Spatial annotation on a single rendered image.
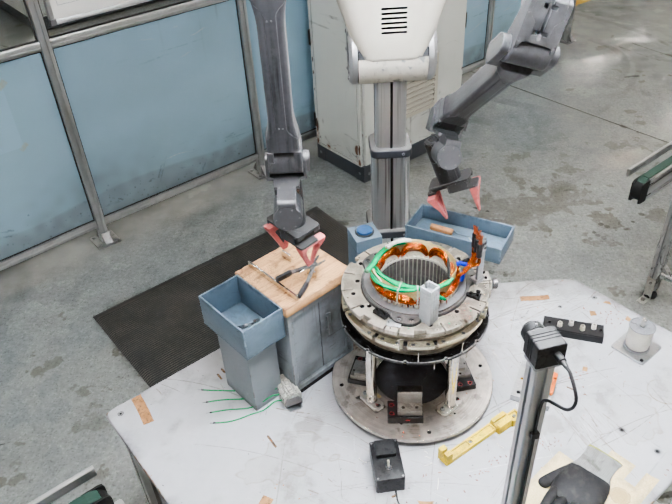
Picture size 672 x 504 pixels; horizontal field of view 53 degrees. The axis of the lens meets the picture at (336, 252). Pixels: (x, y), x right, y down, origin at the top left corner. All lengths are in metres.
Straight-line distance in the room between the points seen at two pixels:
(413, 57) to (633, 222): 2.33
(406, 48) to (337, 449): 0.93
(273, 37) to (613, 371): 1.15
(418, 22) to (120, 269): 2.28
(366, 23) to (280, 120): 0.46
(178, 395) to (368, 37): 0.97
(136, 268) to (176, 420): 1.88
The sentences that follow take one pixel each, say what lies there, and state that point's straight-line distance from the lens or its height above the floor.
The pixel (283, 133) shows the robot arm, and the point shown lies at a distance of 1.27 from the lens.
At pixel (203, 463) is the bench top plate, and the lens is 1.60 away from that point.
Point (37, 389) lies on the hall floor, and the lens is 3.05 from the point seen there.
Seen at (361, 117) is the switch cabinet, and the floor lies 0.41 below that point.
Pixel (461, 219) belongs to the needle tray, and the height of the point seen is 1.05.
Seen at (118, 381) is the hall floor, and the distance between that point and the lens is 2.94.
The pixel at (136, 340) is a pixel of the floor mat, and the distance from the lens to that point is 3.08.
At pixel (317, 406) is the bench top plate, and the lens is 1.66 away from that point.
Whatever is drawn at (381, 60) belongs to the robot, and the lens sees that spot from 1.66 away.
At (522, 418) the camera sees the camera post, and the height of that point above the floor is 1.23.
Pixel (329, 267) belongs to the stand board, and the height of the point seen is 1.06.
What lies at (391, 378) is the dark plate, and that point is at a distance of 1.71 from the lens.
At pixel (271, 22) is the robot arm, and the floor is 1.69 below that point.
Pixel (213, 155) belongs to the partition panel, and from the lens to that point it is 3.85.
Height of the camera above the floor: 2.05
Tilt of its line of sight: 37 degrees down
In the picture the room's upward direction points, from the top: 3 degrees counter-clockwise
